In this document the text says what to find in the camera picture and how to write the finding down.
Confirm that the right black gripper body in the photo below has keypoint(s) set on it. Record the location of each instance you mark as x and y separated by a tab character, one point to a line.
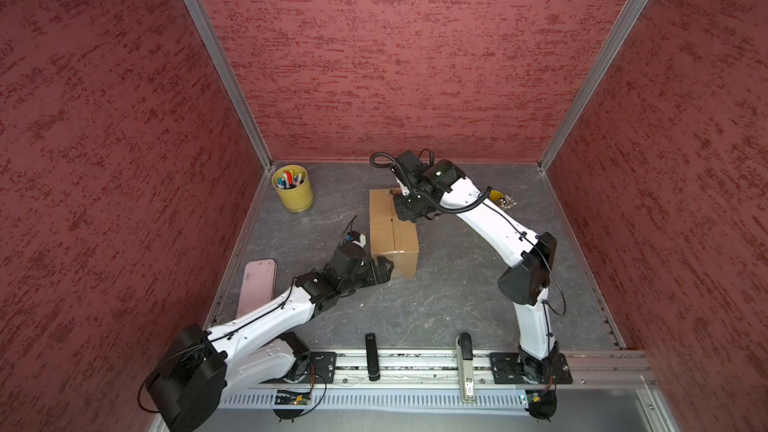
414	204

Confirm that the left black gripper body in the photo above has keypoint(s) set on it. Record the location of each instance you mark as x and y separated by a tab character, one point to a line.
365	276

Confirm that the brown cardboard express box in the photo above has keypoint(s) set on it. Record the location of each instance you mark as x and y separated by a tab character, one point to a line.
390	237

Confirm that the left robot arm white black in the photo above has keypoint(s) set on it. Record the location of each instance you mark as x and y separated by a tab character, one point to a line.
202	367

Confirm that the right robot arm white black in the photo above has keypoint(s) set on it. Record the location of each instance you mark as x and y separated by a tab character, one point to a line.
432	188

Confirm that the yellow pen cup right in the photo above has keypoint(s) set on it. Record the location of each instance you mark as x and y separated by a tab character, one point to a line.
501	200

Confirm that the yellow pen cup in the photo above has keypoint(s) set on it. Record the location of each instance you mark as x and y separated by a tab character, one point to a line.
292	184
501	200

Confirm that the yellow pen cup left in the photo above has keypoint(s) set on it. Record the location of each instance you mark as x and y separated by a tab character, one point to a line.
292	184

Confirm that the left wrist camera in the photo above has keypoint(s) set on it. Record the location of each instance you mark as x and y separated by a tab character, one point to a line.
355	237

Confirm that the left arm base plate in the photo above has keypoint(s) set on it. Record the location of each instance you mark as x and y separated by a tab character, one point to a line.
321	364

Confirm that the grey black clamp handle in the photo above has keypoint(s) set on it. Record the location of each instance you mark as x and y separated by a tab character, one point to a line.
465	367

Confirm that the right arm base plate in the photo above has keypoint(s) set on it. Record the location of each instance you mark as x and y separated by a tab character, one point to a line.
511	369

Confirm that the aluminium frame rail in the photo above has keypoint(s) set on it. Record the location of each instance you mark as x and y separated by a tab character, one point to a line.
437	369

